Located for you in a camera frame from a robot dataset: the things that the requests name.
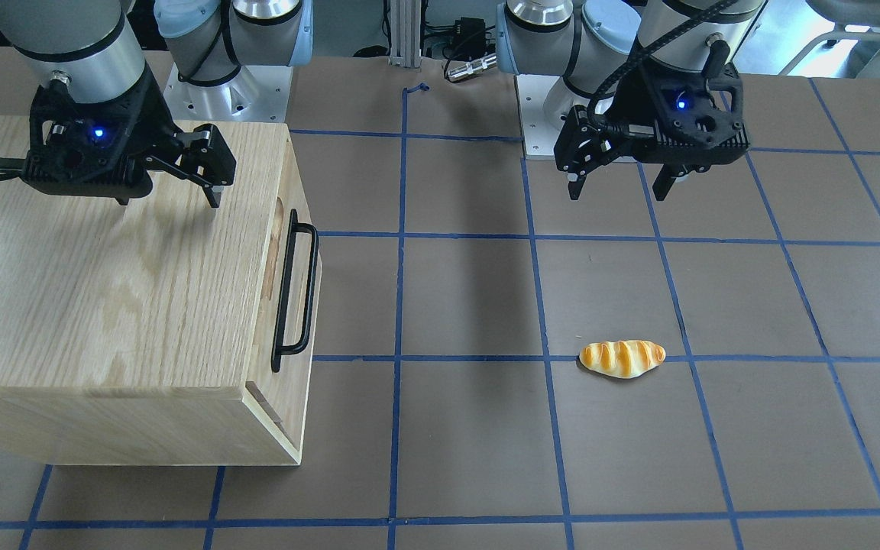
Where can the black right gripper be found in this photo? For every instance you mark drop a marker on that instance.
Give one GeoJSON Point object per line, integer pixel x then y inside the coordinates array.
{"type": "Point", "coordinates": [151, 114]}

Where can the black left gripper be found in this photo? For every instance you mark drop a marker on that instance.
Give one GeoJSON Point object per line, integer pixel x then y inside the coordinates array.
{"type": "Point", "coordinates": [633, 107]}

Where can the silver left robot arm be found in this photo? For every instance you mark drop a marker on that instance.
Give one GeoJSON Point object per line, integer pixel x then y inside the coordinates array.
{"type": "Point", "coordinates": [593, 44]}

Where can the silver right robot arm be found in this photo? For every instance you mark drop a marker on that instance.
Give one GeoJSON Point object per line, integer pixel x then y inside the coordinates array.
{"type": "Point", "coordinates": [91, 47]}

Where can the light wooden drawer cabinet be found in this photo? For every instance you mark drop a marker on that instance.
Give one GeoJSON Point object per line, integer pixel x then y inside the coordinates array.
{"type": "Point", "coordinates": [126, 332]}

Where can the yellow toy bread roll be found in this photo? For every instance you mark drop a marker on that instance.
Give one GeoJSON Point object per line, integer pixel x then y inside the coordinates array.
{"type": "Point", "coordinates": [625, 359]}

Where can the brown paper table mat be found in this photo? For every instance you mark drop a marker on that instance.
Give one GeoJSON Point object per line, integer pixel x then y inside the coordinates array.
{"type": "Point", "coordinates": [448, 407]}

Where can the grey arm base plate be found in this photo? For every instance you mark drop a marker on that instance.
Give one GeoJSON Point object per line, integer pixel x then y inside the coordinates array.
{"type": "Point", "coordinates": [543, 102]}
{"type": "Point", "coordinates": [256, 94]}

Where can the aluminium frame post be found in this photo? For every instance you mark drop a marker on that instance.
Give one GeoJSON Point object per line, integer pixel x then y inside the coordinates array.
{"type": "Point", "coordinates": [405, 31]}

